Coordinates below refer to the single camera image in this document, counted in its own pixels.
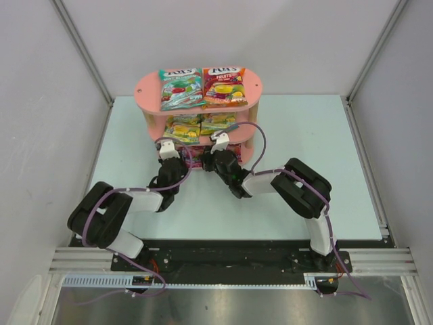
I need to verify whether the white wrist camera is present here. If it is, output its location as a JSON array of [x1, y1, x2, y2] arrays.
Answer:
[[210, 131, 229, 154], [156, 139, 180, 160]]

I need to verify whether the pink three-tier wooden shelf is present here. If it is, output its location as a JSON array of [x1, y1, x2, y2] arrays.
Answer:
[[134, 66, 264, 169]]

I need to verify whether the orange Fox's candy bag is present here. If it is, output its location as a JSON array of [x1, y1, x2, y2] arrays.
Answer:
[[203, 66, 248, 108]]

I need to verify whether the green Fox's candy bag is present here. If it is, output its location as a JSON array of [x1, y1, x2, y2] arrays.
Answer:
[[163, 115, 201, 145]]

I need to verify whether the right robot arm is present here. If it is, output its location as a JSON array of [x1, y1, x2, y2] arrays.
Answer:
[[200, 148, 336, 271]]

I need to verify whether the purple Fox's bag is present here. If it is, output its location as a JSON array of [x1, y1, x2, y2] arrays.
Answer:
[[200, 144, 242, 165], [175, 144, 204, 169]]

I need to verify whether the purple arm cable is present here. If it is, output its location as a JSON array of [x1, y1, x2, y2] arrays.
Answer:
[[81, 137, 193, 248], [221, 122, 339, 258]]

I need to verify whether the teal Fox's candy bag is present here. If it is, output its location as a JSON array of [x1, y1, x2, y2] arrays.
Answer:
[[158, 68, 205, 111]]

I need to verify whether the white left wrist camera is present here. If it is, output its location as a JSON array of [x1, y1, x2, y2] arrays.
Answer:
[[156, 139, 180, 160]]

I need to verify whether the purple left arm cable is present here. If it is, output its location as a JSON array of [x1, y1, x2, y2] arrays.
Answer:
[[81, 137, 193, 248]]

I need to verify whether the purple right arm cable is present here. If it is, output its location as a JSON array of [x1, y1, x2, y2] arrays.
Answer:
[[221, 122, 339, 258]]

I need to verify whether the yellow-green Fox's candy bag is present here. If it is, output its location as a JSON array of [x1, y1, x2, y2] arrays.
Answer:
[[200, 112, 236, 136]]

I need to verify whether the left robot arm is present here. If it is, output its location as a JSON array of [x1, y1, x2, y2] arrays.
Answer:
[[67, 156, 189, 259]]

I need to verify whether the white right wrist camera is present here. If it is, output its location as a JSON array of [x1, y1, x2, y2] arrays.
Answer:
[[210, 131, 229, 154]]

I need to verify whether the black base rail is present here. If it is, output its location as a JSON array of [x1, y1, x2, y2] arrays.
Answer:
[[110, 240, 352, 286]]

